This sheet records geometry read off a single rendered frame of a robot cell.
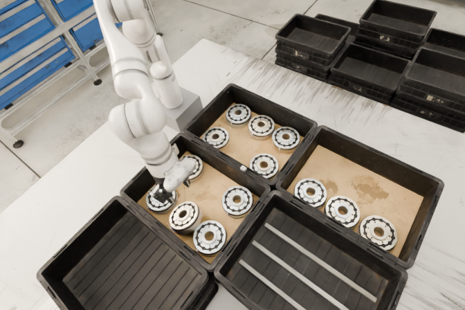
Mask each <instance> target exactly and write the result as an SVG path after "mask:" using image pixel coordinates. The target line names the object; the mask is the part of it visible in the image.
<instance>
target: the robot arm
mask: <svg viewBox="0 0 465 310"><path fill-rule="evenodd" d="M93 3H94V6H95V11H96V14H97V16H98V21H99V23H100V27H101V31H102V34H103V37H104V41H105V44H106V46H107V50H108V52H109V57H110V61H111V70H112V74H113V83H114V87H115V90H116V93H117V94H118V95H119V96H121V97H123V98H129V99H142V100H137V101H134V102H129V103H127V104H121V105H118V106H116V107H114V108H113V109H112V110H111V111H110V114H109V126H110V128H111V130H112V132H113V133H114V134H115V135H116V137H117V138H118V139H119V140H121V141H122V142H123V143H124V144H126V145H128V146H129V147H131V148H132V149H133V150H135V151H136V152H138V153H139V154H140V156H141V158H142V159H143V161H144V163H145V166H146V168H147V169H148V170H149V172H150V174H151V175H152V176H153V178H154V180H155V181H156V187H155V188H154V189H153V190H149V192H148V194H149V195H151V196H152V197H153V198H154V199H156V200H157V201H159V202H161V203H162V204H164V203H165V202H166V200H167V201H168V202H169V203H175V202H176V201H175V200H174V199H173V197H172V193H173V191H175V189H177V188H178V187H179V186H180V184H182V183H183V184H184V185H185V186H187V187H190V180H189V175H191V174H192V173H193V171H194V169H195V168H196V164H195V162H194V160H192V159H189V158H188V157H186V156H183V158H182V161H179V159H178V157H177V155H176V152H175V151H174V149H173V148H172V146H171V145H170V142H169V140H168V138H167V136H166V135H165V133H164V132H163V131H162V130H163V128H164V127H165V124H166V120H167V119H166V114H165V111H164V109H163V107H162V106H161V104H160V102H159V101H158V99H157V97H156V96H155V94H154V92H153V90H152V87H151V84H150V82H149V76H148V72H147V66H146V64H152V63H154V64H152V66H151V68H150V73H151V75H152V78H153V80H154V83H155V85H156V90H157V93H158V95H159V97H160V99H161V102H162V103H163V104H164V105H165V106H166V107H167V108H169V109H173V108H177V107H179V106H180V105H181V104H182V103H183V96H182V93H181V90H180V88H179V84H178V82H177V79H176V76H175V74H174V70H173V68H172V65H171V62H170V59H169V56H168V53H167V48H166V45H165V42H164V40H163V38H162V37H161V36H160V35H156V29H155V27H154V25H153V23H152V20H151V18H150V16H149V14H148V11H147V6H146V2H145V0H93ZM120 22H122V31H123V33H124V34H122V33H121V32H120V31H119V30H118V29H117V28H116V25H115V23H120ZM160 189H161V190H162V195H160V192H159V190H160Z"/></svg>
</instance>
